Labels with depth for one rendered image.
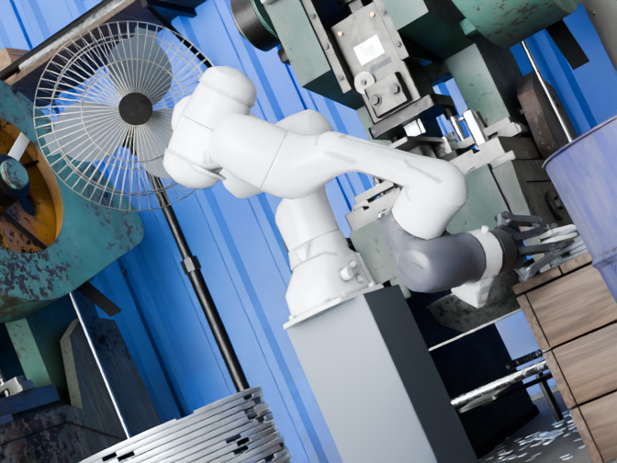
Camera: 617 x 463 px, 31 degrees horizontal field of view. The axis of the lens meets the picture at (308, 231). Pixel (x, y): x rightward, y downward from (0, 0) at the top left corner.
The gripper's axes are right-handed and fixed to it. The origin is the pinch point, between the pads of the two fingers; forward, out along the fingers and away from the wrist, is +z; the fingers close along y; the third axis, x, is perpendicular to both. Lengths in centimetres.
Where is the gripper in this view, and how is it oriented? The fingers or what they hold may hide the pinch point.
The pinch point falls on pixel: (558, 235)
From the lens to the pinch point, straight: 210.5
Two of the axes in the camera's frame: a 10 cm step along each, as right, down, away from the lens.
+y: -3.4, -9.2, 1.8
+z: 7.5, -1.5, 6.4
